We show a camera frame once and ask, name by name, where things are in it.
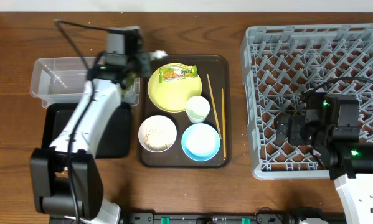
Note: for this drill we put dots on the light blue bowl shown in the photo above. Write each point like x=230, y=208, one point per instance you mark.
x=200, y=142

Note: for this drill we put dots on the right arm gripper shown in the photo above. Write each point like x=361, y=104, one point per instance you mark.
x=292, y=127

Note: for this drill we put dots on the pile of rice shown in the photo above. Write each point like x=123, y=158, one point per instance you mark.
x=157, y=138

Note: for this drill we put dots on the dark brown tray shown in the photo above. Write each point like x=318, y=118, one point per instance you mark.
x=218, y=69

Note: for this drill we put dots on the white bowl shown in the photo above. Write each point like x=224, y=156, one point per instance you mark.
x=157, y=120

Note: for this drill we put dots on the clear plastic bin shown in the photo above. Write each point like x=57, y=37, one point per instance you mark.
x=58, y=80

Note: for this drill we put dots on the white cup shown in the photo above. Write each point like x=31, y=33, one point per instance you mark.
x=197, y=109

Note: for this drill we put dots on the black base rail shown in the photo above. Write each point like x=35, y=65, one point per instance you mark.
x=264, y=215

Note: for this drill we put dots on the green snack wrapper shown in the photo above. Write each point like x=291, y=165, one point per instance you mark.
x=177, y=72

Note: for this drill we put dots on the yellow plate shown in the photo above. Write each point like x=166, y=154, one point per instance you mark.
x=171, y=96

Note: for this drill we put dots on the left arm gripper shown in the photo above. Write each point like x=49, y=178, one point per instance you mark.
x=142, y=60

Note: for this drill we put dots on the grey dishwasher rack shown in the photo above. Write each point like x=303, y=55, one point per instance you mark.
x=282, y=68

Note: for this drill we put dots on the wooden chopstick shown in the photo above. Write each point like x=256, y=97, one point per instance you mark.
x=223, y=125
x=214, y=106

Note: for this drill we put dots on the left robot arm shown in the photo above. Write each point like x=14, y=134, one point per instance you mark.
x=64, y=175

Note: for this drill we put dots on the left wooden chopstick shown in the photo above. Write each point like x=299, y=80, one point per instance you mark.
x=214, y=106

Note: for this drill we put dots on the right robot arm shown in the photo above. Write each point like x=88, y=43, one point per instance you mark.
x=330, y=126

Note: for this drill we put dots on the right wooden chopstick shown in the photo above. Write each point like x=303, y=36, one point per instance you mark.
x=223, y=125

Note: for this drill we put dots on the black waste tray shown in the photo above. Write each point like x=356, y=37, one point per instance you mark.
x=115, y=141

